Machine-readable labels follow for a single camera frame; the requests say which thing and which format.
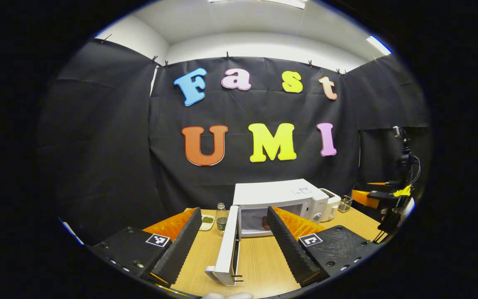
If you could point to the white toaster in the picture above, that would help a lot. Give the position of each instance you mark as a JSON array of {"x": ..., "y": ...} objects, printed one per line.
[{"x": 330, "y": 205}]

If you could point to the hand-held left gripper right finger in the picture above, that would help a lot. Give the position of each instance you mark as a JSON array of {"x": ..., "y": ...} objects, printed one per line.
[{"x": 288, "y": 249}]

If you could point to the white divided seasoning dish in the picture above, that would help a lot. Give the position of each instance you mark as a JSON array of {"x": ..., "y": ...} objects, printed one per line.
[{"x": 207, "y": 220}]

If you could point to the ceiling light panel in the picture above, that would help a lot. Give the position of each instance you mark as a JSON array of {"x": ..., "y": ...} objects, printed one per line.
[
  {"x": 379, "y": 45},
  {"x": 259, "y": 2}
]

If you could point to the clear water bottle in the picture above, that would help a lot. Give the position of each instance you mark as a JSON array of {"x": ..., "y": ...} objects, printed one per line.
[{"x": 221, "y": 220}]

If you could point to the black backdrop cloth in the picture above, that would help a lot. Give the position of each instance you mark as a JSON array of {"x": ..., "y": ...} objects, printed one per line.
[{"x": 239, "y": 108}]

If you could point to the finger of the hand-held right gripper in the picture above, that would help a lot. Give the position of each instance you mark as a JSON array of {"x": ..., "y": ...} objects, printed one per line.
[
  {"x": 365, "y": 197},
  {"x": 382, "y": 183}
]

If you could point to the brown meat piece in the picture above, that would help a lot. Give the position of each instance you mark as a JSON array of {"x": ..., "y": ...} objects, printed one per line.
[{"x": 265, "y": 224}]

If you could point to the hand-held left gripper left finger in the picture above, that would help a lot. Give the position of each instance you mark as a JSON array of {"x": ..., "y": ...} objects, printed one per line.
[{"x": 181, "y": 249}]

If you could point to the white microwave oven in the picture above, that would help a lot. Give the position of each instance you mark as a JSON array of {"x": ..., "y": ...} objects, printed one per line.
[{"x": 272, "y": 193}]

